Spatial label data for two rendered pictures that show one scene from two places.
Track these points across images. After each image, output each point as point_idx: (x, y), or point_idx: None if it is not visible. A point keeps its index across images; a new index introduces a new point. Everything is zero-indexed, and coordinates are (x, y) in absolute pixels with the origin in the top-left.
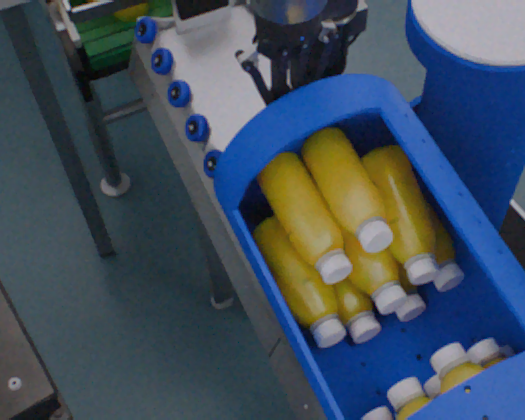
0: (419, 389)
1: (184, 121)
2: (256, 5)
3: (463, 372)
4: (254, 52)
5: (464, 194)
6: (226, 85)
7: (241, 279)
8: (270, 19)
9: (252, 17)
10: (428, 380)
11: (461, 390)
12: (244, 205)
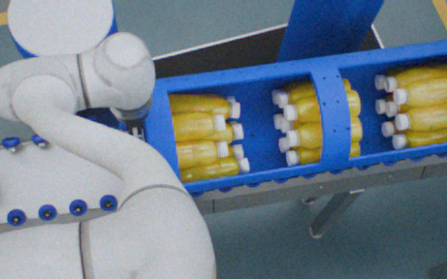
0: (294, 131)
1: (63, 216)
2: (139, 115)
3: (302, 107)
4: (137, 133)
5: (221, 73)
6: (43, 185)
7: None
8: (146, 112)
9: None
10: (265, 135)
11: (324, 107)
12: None
